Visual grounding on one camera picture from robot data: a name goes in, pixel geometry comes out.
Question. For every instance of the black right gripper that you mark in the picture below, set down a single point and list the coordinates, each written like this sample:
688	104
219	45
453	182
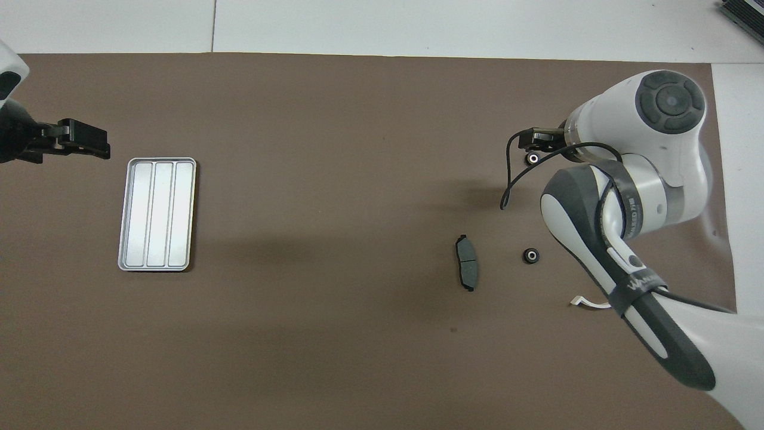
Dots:
555	137

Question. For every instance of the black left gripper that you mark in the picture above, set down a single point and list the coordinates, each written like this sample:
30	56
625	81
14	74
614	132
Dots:
21	140

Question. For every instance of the black bearing gear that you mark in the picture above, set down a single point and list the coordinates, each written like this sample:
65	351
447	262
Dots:
533	159
531	255

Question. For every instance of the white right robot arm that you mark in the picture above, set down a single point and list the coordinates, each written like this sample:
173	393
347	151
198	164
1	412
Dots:
674	155

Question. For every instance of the silver metal compartment tray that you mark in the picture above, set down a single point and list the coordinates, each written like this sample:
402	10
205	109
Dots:
158	215

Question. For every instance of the long dark grey brake pad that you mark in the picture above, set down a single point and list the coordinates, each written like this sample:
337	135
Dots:
468	267

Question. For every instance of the brown table mat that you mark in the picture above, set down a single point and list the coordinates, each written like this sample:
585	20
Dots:
328	149

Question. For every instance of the dark ribbed device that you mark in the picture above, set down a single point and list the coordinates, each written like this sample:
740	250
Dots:
746	17

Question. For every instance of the white curved plastic bracket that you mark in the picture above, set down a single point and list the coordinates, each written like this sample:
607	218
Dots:
588	303

